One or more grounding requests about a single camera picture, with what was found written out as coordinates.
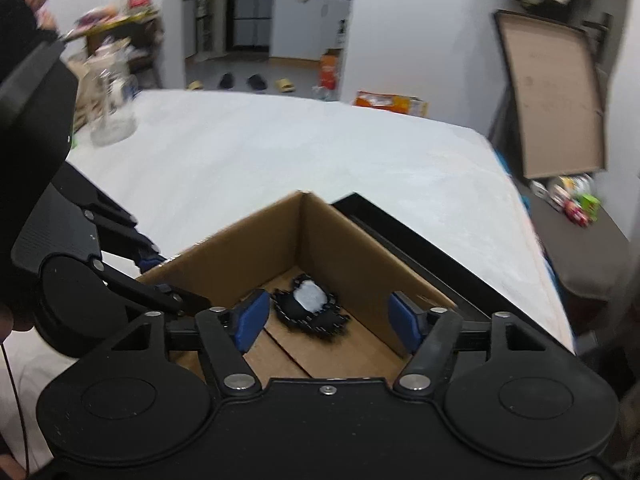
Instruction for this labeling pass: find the grey bench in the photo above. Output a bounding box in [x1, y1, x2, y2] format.
[515, 175, 632, 303]

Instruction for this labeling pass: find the black glass door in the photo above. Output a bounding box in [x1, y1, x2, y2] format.
[226, 0, 277, 53]

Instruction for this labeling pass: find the orange carton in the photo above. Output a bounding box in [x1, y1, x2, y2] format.
[319, 49, 343, 92]

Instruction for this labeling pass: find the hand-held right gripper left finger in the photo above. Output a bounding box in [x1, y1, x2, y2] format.
[111, 288, 272, 397]

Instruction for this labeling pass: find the clear plastic water jug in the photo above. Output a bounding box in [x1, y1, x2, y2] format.
[82, 44, 139, 148]

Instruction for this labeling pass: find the white cabinet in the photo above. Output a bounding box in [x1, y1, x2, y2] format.
[269, 0, 352, 62]

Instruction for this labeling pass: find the thin black cable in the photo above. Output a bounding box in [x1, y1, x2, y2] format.
[0, 342, 28, 480]

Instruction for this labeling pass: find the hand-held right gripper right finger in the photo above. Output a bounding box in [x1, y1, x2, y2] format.
[387, 290, 548, 395]

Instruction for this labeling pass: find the wooden shelf rack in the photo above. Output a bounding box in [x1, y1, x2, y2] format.
[65, 7, 166, 91]

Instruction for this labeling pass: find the orange and yellow box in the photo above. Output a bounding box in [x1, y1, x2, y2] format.
[353, 90, 429, 119]

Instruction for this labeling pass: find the white can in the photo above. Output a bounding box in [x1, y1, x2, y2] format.
[550, 175, 581, 200]

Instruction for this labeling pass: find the brown cardboard box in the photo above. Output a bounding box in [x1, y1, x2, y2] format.
[134, 190, 458, 382]

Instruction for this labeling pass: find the black tray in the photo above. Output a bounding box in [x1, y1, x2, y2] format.
[330, 191, 492, 322]

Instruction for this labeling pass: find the red and pink toy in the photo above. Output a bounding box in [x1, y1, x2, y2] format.
[562, 201, 591, 228]

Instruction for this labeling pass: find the black and white soft toy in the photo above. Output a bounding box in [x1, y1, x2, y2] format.
[270, 272, 351, 344]

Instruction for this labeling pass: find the brown framed board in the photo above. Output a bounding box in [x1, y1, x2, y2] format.
[493, 9, 607, 181]

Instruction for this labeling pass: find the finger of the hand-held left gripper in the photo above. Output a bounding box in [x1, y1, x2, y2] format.
[95, 256, 212, 317]
[75, 192, 162, 267]

